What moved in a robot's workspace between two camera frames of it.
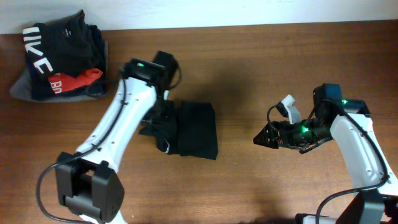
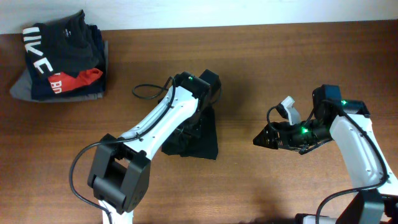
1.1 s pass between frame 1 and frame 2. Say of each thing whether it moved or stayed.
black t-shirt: stayed
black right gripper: stayed
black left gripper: moved
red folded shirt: stayed
